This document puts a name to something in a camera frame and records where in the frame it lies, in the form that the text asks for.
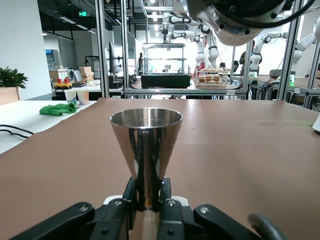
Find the paper cup green print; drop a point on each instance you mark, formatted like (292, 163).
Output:
(70, 96)

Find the cardboard box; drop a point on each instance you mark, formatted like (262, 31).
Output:
(86, 71)

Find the white table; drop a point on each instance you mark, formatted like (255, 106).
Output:
(22, 115)

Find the green exit sign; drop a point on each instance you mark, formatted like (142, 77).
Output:
(83, 13)

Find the paper cup pink print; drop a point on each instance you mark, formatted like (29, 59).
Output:
(83, 97)

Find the aluminium frame beam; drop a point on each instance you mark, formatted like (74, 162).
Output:
(175, 90)

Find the yellow button box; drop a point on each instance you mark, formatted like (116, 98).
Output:
(62, 85)

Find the black computer monitor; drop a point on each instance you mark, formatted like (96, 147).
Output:
(115, 57)

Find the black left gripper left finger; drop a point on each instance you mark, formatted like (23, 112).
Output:
(110, 220)

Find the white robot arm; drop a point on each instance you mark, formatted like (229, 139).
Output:
(255, 58)
(298, 53)
(200, 56)

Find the glass display cabinet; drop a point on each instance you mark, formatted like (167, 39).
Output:
(165, 81)

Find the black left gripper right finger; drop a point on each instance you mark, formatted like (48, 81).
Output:
(175, 220)

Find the green potted plant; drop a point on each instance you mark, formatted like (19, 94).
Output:
(11, 77)

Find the green cloth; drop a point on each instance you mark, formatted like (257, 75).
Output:
(55, 110)

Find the white box appliance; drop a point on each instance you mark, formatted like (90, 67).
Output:
(65, 74)

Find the glass door fridge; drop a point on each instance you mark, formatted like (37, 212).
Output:
(51, 60)

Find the brown table mat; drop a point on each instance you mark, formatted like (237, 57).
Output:
(225, 150)

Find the person in dark clothes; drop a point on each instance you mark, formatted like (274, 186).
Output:
(243, 60)

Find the steel double-cone jigger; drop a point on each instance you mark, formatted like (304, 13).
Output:
(146, 140)

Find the aluminium frame post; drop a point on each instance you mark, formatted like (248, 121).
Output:
(290, 55)
(313, 82)
(103, 62)
(124, 62)

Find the wooden bread rack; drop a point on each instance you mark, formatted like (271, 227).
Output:
(212, 78)

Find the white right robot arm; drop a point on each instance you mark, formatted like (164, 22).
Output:
(232, 35)

